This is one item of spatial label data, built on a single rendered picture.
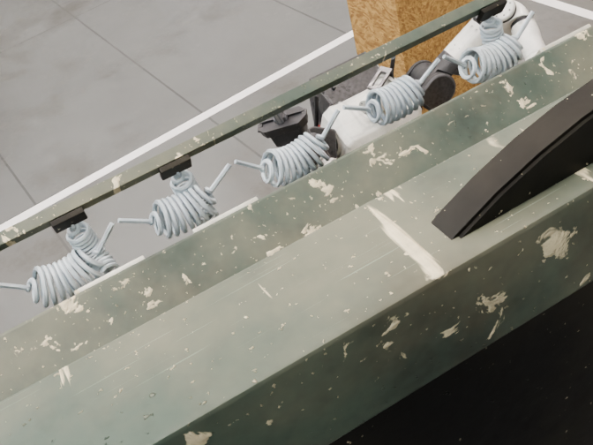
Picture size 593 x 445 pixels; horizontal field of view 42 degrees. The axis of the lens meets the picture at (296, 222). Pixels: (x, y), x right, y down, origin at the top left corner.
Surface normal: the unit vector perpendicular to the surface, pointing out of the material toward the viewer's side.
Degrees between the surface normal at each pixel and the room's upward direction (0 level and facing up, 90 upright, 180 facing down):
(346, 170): 34
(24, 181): 0
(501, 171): 20
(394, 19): 90
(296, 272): 0
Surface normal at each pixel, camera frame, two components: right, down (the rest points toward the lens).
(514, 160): -0.50, -0.54
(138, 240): -0.22, -0.73
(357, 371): 0.47, 0.50
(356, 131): -0.02, -0.48
